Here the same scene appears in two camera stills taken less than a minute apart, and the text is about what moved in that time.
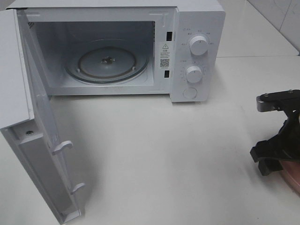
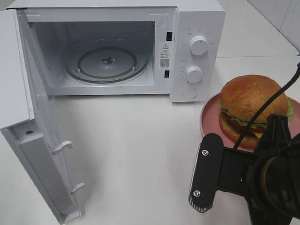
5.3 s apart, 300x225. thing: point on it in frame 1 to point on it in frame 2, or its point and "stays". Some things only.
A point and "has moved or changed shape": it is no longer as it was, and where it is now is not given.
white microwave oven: x=104 y=47 stays
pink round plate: x=291 y=172 has moved or changed shape
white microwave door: x=26 y=118 stays
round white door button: x=190 y=93 stays
